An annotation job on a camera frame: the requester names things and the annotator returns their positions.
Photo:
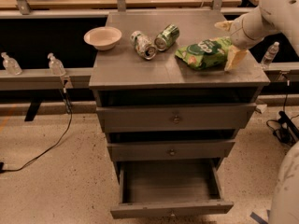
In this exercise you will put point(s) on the middle grey drawer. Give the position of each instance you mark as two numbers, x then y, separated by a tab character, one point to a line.
170	150

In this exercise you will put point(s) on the grey drawer cabinet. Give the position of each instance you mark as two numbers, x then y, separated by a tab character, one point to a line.
122	78

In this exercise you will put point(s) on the white ceramic bowl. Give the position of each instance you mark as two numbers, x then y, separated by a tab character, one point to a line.
103	38

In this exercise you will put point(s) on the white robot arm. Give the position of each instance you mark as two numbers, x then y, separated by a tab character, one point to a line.
268	18

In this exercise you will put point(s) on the clear water bottle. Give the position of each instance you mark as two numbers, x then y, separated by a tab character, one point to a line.
270	55

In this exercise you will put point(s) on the grey shelf rail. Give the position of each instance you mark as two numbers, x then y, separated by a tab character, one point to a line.
43	79

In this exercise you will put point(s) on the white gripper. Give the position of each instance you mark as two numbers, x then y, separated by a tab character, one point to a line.
238	32

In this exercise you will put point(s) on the top grey drawer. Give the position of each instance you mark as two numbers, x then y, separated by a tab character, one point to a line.
155	118

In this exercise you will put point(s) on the bottom grey drawer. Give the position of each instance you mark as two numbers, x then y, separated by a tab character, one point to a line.
169	189

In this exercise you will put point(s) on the green rice chip bag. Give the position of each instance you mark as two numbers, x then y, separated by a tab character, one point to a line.
206	53

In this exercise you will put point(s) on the far left sanitizer bottle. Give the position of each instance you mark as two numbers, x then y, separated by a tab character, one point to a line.
11	64

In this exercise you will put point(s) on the grey drawer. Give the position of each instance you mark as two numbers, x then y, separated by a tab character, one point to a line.
169	189
155	118
170	150

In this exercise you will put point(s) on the white green soda can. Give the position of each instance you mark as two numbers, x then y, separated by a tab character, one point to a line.
143	45

